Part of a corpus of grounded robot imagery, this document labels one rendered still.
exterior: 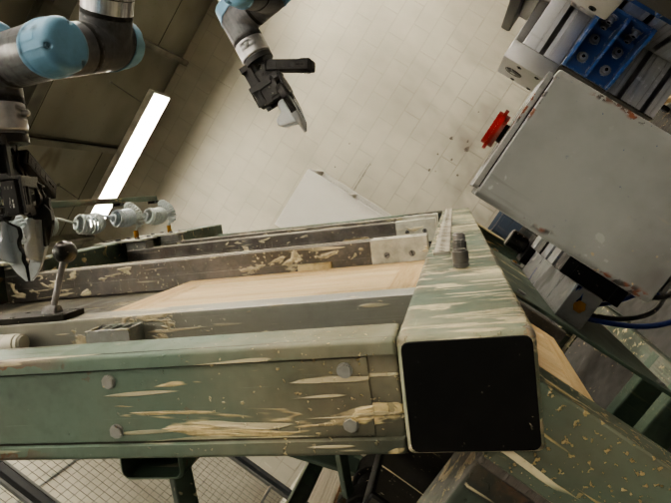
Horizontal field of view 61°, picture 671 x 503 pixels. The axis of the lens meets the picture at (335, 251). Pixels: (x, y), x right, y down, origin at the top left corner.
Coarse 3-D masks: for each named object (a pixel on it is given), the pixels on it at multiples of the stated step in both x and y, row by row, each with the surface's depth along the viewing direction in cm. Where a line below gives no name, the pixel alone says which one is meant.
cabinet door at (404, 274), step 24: (384, 264) 122; (408, 264) 118; (192, 288) 122; (216, 288) 118; (240, 288) 114; (264, 288) 110; (288, 288) 107; (312, 288) 103; (336, 288) 100; (360, 288) 97; (384, 288) 95
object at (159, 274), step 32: (192, 256) 138; (224, 256) 132; (256, 256) 130; (288, 256) 129; (320, 256) 127; (352, 256) 126; (384, 256) 124; (416, 256) 123; (32, 288) 144; (64, 288) 142; (96, 288) 140; (128, 288) 138; (160, 288) 136
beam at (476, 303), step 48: (432, 240) 134; (480, 240) 120; (432, 288) 71; (480, 288) 68; (432, 336) 50; (480, 336) 49; (528, 336) 48; (432, 384) 50; (480, 384) 49; (528, 384) 48; (432, 432) 50; (480, 432) 49; (528, 432) 49
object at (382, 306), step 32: (64, 320) 86; (96, 320) 85; (128, 320) 84; (160, 320) 83; (192, 320) 82; (224, 320) 81; (256, 320) 80; (288, 320) 79; (320, 320) 78; (352, 320) 77; (384, 320) 76
